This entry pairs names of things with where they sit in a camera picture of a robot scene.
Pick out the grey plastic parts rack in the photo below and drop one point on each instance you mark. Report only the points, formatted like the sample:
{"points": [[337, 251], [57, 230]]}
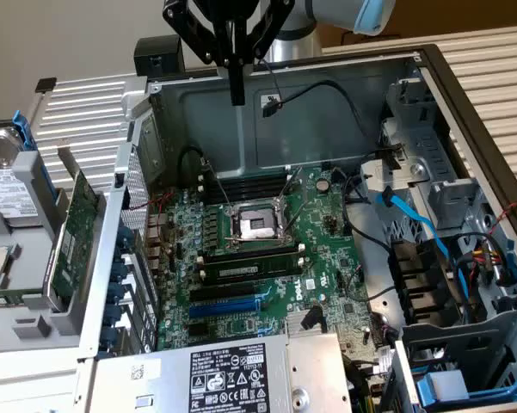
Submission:
{"points": [[30, 327]]}

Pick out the blue disk caddy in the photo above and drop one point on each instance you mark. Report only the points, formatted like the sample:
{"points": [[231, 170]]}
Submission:
{"points": [[422, 393], [23, 133]]}

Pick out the black intrusion switch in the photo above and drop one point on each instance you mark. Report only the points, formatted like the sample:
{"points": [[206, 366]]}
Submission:
{"points": [[119, 180]]}

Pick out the metal socket cover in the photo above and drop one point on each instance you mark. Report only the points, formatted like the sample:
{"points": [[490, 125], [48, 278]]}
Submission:
{"points": [[293, 189]]}

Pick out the silver coin battery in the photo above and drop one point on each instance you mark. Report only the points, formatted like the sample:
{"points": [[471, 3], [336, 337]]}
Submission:
{"points": [[322, 185]]}

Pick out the grey metal PC case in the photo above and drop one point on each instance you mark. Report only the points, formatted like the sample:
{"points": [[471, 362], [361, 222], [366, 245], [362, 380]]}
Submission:
{"points": [[327, 129]]}

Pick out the grey power supply unit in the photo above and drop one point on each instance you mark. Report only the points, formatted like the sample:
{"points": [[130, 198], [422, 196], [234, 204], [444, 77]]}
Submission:
{"points": [[163, 387]]}

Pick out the thin metal locking lever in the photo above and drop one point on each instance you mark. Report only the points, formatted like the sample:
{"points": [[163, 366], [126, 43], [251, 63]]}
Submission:
{"points": [[217, 185]]}

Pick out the short black expansion slot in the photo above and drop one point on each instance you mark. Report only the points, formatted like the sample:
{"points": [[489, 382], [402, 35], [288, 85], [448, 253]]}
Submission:
{"points": [[198, 330]]}

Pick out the green motherboard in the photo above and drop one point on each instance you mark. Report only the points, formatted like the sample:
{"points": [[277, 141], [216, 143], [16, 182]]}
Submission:
{"points": [[322, 241]]}

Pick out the green RAM stick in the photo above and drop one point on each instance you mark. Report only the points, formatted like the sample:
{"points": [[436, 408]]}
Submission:
{"points": [[4, 292]]}

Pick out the silver hard disk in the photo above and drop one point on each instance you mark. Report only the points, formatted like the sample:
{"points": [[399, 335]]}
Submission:
{"points": [[4, 193]]}

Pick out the silver finned heatsink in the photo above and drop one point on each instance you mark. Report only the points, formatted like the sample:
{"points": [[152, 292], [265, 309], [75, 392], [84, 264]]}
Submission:
{"points": [[293, 320]]}

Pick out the black box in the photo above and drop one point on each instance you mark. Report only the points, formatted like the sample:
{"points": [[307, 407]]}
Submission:
{"points": [[159, 51]]}

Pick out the blue expansion slot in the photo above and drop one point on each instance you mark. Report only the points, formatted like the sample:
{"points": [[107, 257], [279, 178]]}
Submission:
{"points": [[223, 307]]}

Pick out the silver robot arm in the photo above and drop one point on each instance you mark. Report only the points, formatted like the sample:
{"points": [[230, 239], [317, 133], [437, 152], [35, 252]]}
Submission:
{"points": [[292, 43]]}

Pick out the black labelled RAM stick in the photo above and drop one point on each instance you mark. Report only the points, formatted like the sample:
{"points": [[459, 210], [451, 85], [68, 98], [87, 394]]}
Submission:
{"points": [[241, 271]]}

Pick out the blue slot retention clip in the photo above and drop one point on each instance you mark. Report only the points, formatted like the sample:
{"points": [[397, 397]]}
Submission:
{"points": [[113, 314], [125, 238], [106, 337], [117, 291], [119, 270]]}

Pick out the green graphics card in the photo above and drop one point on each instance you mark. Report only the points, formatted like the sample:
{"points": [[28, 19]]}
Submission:
{"points": [[75, 223]]}

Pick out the black-capped metal post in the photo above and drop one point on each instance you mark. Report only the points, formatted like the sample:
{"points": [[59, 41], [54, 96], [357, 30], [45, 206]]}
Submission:
{"points": [[46, 84]]}

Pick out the long black expansion slot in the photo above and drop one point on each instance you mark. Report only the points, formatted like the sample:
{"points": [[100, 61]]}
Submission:
{"points": [[221, 292]]}

